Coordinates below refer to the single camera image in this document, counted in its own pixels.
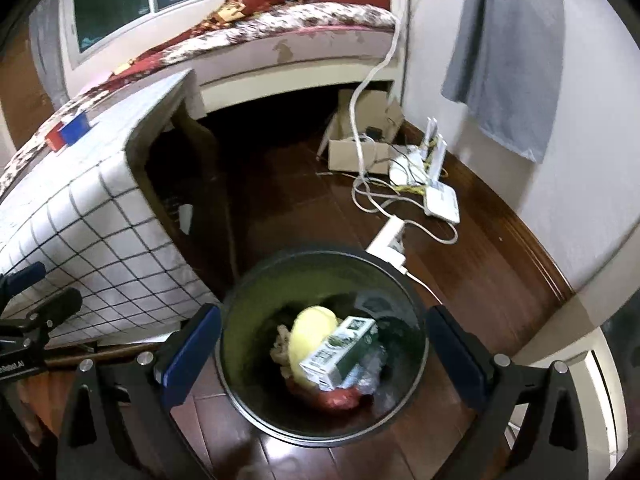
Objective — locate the small red box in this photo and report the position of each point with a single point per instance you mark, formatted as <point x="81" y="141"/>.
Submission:
<point x="54" y="140"/>

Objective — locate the cardboard box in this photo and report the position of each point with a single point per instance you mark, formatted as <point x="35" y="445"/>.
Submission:
<point x="340" y="155"/>

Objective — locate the flat white router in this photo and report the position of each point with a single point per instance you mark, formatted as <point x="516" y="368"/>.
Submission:
<point x="442" y="202"/>

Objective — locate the white framed window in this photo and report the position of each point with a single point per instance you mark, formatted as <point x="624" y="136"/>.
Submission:
<point x="115" y="10"/>

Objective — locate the green and white carton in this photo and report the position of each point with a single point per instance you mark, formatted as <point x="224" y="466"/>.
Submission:
<point x="335" y="355"/>

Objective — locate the white router with antennas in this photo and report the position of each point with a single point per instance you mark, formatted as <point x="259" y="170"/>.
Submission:
<point x="402" y="170"/>

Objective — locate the red patterned blanket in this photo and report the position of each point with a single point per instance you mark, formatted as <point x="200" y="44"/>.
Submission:
<point x="250" y="0"/>

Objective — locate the black trash bin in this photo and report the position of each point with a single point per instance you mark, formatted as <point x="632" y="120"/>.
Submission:
<point x="260" y="280"/>

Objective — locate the small blue box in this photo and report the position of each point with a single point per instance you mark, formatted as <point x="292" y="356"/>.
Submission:
<point x="75" y="127"/>

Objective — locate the table with checkered tablecloth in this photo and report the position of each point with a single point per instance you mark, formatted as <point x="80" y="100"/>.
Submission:
<point x="75" y="200"/>

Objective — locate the grey window curtain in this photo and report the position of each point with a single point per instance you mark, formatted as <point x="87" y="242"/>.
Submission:
<point x="47" y="60"/>

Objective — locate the red plastic bag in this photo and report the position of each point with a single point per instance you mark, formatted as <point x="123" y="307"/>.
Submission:
<point x="340" y="399"/>

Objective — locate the grey hanging cloth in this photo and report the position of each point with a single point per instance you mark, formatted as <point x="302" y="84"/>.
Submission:
<point x="505" y="60"/>

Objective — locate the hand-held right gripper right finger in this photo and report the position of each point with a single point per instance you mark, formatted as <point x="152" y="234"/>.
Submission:
<point x="452" y="345"/>

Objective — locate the tan wrapper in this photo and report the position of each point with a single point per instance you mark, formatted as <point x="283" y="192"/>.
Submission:
<point x="281" y="352"/>

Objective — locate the yellow round trash item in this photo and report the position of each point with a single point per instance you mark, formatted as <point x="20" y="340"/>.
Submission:
<point x="312" y="330"/>

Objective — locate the wooden door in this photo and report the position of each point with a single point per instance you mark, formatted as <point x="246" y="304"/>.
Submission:
<point x="20" y="95"/>

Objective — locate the clear plastic wrapper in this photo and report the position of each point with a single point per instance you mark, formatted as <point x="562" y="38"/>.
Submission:
<point x="372" y="367"/>

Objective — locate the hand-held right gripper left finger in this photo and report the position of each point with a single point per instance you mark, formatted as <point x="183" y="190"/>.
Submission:
<point x="192" y="355"/>

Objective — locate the bed with floral mattress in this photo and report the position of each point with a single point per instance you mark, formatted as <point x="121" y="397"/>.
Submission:
<point x="310" y="25"/>

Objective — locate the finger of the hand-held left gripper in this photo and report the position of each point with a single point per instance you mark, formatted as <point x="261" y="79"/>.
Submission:
<point x="20" y="280"/>
<point x="57" y="305"/>

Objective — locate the white cabinet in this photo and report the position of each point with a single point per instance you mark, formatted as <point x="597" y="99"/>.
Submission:
<point x="592" y="390"/>

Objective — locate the white power strip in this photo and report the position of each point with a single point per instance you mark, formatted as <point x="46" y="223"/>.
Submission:
<point x="385" y="237"/>

